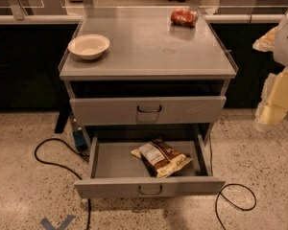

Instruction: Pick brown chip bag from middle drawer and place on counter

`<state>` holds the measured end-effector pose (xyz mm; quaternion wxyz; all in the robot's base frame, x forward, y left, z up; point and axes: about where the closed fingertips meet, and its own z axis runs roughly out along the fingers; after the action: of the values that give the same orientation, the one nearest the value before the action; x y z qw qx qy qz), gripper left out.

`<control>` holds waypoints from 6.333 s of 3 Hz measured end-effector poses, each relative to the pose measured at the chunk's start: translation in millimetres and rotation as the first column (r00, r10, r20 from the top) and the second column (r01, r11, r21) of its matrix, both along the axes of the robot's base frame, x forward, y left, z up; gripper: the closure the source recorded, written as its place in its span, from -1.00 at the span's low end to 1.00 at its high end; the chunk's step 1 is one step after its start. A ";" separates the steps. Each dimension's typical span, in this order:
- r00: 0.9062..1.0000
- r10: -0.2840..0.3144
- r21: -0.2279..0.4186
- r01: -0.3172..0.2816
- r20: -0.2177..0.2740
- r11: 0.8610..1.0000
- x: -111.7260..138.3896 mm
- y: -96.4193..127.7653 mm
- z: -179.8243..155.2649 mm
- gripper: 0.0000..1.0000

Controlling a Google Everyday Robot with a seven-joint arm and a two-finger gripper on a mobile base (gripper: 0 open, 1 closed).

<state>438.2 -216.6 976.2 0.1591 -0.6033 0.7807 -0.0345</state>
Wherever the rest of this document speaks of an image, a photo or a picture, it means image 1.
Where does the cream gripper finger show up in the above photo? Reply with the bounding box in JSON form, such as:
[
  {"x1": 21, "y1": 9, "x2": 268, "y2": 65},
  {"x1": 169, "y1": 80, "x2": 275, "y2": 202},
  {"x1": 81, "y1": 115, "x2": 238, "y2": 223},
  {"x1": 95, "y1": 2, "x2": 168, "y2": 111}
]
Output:
[
  {"x1": 254, "y1": 67, "x2": 288, "y2": 132},
  {"x1": 252, "y1": 27, "x2": 276, "y2": 52}
]

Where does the brown chip bag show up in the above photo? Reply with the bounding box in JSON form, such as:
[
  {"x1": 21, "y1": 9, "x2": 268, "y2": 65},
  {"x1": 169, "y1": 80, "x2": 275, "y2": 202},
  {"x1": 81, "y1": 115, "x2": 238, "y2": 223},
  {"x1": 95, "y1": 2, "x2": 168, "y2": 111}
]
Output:
[{"x1": 131, "y1": 138, "x2": 192, "y2": 178}]

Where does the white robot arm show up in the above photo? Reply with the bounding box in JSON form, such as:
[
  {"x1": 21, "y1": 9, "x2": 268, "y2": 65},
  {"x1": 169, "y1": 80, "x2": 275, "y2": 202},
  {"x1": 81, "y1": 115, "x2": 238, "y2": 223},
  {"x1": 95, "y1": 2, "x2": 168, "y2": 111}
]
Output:
[{"x1": 252, "y1": 12, "x2": 288, "y2": 132}]

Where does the grey upper drawer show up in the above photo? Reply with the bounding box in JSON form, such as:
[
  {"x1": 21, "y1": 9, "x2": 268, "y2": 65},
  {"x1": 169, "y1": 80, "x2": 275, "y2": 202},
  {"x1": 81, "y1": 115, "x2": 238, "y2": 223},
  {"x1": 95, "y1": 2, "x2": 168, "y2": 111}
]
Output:
[{"x1": 70, "y1": 96, "x2": 226, "y2": 126}]

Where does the red chip bag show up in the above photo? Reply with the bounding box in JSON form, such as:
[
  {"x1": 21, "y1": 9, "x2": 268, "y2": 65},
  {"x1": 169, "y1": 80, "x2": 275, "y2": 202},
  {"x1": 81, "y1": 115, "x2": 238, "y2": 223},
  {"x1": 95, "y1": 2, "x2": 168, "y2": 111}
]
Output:
[{"x1": 171, "y1": 8, "x2": 198, "y2": 28}]

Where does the grey metal drawer cabinet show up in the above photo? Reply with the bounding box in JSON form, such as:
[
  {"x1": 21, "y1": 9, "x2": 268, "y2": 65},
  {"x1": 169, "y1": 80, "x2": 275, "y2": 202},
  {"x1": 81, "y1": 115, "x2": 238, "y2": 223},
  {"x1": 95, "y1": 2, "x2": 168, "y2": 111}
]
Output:
[{"x1": 58, "y1": 6, "x2": 239, "y2": 177}]

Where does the grey open lower drawer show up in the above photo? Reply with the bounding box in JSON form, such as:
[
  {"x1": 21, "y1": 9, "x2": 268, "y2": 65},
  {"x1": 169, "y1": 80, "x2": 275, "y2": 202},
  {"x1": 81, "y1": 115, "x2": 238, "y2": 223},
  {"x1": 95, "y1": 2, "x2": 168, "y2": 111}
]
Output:
[{"x1": 75, "y1": 137, "x2": 225, "y2": 198}]

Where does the dark counter cabinet row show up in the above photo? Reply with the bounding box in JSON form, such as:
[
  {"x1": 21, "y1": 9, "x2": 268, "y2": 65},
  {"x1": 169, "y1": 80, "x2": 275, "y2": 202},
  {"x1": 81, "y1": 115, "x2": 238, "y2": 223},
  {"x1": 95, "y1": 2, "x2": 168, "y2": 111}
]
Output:
[{"x1": 0, "y1": 23, "x2": 283, "y2": 110}]

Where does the white bowl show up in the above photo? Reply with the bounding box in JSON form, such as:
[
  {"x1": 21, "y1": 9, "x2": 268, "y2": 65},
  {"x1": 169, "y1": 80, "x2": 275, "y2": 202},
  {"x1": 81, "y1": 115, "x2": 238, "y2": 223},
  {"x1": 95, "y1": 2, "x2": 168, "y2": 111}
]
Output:
[{"x1": 68, "y1": 34, "x2": 110, "y2": 60}]

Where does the blue power box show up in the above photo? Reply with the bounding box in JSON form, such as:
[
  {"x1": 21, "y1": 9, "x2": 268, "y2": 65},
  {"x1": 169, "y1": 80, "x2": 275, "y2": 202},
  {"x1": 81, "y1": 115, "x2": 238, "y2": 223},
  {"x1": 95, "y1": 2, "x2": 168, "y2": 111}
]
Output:
[{"x1": 73, "y1": 129, "x2": 87, "y2": 151}]

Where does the black cable right floor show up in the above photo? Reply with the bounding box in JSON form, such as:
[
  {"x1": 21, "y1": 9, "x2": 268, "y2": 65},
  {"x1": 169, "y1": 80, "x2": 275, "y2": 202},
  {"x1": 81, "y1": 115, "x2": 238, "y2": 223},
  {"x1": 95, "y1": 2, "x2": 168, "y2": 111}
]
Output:
[{"x1": 214, "y1": 183, "x2": 257, "y2": 230}]

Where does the black cable floor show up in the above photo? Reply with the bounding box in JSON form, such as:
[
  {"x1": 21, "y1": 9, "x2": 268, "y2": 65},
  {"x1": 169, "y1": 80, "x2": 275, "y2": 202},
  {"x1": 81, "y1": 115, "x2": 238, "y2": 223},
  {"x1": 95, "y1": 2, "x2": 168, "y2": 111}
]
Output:
[
  {"x1": 214, "y1": 183, "x2": 257, "y2": 230},
  {"x1": 34, "y1": 137, "x2": 93, "y2": 230}
]

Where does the black cable left floor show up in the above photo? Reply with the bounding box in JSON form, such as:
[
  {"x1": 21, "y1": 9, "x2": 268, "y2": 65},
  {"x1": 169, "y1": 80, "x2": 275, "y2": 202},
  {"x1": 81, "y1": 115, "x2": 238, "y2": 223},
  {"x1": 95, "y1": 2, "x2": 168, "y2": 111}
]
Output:
[{"x1": 34, "y1": 137, "x2": 93, "y2": 230}]

